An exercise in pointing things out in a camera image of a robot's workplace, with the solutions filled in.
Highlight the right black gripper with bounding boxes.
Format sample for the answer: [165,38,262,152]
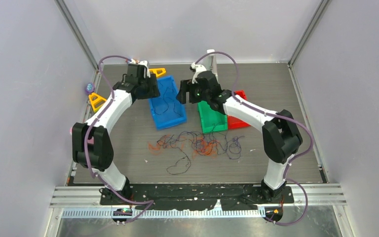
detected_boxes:
[176,79,210,105]

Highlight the black cable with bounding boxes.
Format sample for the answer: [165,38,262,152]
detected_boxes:
[156,122,229,176]
[152,85,181,116]

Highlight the orange cable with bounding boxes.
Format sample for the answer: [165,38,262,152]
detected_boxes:
[148,134,220,160]

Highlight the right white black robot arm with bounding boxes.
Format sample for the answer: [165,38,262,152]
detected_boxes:
[176,71,303,203]

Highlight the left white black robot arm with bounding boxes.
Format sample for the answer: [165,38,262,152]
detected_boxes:
[72,61,160,204]

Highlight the blue plastic bin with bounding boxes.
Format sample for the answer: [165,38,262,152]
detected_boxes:
[149,76,188,130]

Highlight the white metronome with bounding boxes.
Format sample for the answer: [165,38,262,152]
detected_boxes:
[203,54,219,80]

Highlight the green plastic bin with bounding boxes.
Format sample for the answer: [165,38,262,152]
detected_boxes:
[197,101,228,133]

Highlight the yellow triangle toy on green block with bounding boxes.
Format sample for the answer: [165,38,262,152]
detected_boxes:
[88,92,107,113]

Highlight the purple round toy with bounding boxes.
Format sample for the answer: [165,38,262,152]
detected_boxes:
[85,82,95,95]

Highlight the red plastic bin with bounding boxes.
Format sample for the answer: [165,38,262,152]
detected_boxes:
[227,90,250,130]

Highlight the pink tape dispenser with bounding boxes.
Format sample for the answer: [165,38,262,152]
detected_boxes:
[69,127,94,144]

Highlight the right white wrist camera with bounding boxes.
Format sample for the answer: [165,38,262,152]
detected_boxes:
[190,62,207,84]

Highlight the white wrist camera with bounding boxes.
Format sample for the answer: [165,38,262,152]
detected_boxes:
[190,62,207,84]
[127,60,151,78]

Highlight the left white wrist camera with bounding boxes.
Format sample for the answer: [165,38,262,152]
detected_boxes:
[127,60,151,78]

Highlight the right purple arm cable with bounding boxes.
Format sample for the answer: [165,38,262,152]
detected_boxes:
[194,51,314,227]

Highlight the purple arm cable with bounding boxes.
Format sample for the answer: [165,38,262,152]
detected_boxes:
[84,55,154,225]
[194,51,314,227]

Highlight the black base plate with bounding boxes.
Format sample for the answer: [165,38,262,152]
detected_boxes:
[99,183,295,212]

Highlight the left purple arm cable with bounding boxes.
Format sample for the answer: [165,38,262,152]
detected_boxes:
[84,55,154,225]

